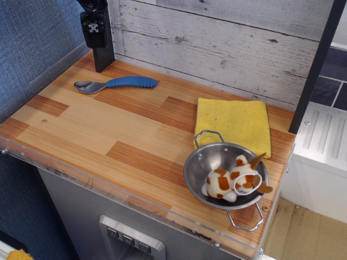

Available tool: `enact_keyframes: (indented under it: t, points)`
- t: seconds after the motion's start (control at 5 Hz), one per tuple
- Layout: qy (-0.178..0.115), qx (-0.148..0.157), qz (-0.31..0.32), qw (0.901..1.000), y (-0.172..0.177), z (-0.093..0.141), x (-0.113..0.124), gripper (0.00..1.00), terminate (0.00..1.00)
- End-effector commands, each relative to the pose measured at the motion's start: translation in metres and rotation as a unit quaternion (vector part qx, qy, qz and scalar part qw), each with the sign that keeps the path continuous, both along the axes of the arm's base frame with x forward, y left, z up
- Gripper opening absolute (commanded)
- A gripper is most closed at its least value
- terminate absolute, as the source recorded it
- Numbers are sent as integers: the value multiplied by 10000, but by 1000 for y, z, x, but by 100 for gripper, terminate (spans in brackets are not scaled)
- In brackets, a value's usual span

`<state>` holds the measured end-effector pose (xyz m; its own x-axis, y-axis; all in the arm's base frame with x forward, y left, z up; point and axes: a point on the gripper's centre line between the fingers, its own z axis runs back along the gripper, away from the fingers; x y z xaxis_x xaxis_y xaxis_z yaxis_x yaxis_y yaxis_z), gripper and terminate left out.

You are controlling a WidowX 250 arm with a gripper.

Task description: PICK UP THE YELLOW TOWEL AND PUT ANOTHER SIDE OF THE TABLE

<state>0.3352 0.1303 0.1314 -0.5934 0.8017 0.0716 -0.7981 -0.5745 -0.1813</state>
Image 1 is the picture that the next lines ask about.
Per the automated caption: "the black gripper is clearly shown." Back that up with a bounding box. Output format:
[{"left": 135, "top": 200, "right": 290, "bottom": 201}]
[{"left": 78, "top": 0, "right": 108, "bottom": 48}]

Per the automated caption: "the yellow towel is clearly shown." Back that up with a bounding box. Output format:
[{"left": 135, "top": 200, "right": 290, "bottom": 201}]
[{"left": 195, "top": 98, "right": 271, "bottom": 159}]

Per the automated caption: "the clear acrylic table edge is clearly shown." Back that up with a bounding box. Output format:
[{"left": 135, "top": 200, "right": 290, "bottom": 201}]
[{"left": 1, "top": 138, "right": 264, "bottom": 259}]

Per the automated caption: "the white brown plush toy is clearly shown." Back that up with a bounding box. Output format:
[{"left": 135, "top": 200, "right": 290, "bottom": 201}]
[{"left": 201, "top": 153, "right": 273, "bottom": 203}]

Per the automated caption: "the grey dispenser button panel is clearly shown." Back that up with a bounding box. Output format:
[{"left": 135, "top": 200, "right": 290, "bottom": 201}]
[{"left": 99, "top": 214, "right": 166, "bottom": 259}]

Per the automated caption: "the yellow object bottom corner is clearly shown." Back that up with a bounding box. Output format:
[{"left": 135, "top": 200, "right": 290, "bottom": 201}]
[{"left": 6, "top": 250, "right": 34, "bottom": 260}]

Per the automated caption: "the white ribbed sink unit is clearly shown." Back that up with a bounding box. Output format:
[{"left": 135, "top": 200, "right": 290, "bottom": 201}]
[{"left": 281, "top": 102, "right": 346, "bottom": 222}]

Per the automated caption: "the dark left frame post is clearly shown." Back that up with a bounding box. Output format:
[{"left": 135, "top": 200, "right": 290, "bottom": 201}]
[{"left": 93, "top": 1, "right": 114, "bottom": 73}]

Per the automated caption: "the dark frame post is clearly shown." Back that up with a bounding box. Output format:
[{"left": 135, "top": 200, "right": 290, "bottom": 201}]
[
  {"left": 93, "top": 1, "right": 114, "bottom": 73},
  {"left": 288, "top": 0, "right": 346, "bottom": 134}
]

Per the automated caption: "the blue handled metal spoon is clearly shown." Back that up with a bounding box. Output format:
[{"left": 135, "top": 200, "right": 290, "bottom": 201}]
[{"left": 74, "top": 76, "right": 158, "bottom": 94}]

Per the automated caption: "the steel bowl with handles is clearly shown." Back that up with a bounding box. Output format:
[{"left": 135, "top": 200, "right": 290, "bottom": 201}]
[{"left": 183, "top": 130, "right": 268, "bottom": 231}]

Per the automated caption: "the dark right frame post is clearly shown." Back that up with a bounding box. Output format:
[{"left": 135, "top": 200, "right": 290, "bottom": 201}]
[{"left": 288, "top": 0, "right": 346, "bottom": 134}]

